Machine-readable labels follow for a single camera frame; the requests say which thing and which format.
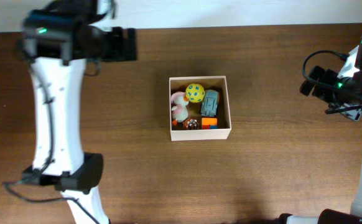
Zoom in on yellow ball blue letters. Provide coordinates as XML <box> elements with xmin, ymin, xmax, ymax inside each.
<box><xmin>185</xmin><ymin>83</ymin><xmax>205</xmax><ymax>103</ymax></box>

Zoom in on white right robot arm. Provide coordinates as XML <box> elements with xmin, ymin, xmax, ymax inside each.
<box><xmin>275</xmin><ymin>36</ymin><xmax>362</xmax><ymax>224</ymax></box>

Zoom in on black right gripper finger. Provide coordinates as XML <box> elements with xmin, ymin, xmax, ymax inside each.
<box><xmin>299</xmin><ymin>80</ymin><xmax>315</xmax><ymax>96</ymax></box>
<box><xmin>309</xmin><ymin>65</ymin><xmax>326</xmax><ymax>82</ymax></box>

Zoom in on white duck toy pink hat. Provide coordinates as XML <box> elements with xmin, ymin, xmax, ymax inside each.
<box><xmin>170</xmin><ymin>91</ymin><xmax>189</xmax><ymax>126</ymax></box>

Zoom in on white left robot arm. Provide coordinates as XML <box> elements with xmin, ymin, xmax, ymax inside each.
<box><xmin>18</xmin><ymin>1</ymin><xmax>137</xmax><ymax>223</ymax></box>

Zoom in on beige open cardboard box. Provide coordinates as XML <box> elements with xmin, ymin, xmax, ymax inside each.
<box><xmin>168</xmin><ymin>76</ymin><xmax>232</xmax><ymax>141</ymax></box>

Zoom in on multicolour puzzle cube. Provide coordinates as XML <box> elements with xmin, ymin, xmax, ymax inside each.
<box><xmin>202</xmin><ymin>117</ymin><xmax>218</xmax><ymax>129</ymax></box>

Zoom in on orange lattice ball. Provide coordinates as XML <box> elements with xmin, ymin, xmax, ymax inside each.
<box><xmin>183</xmin><ymin>118</ymin><xmax>200</xmax><ymax>130</ymax></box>

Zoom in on yellow and grey toy truck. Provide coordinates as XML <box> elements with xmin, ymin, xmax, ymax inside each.
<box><xmin>200</xmin><ymin>90</ymin><xmax>220</xmax><ymax>117</ymax></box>

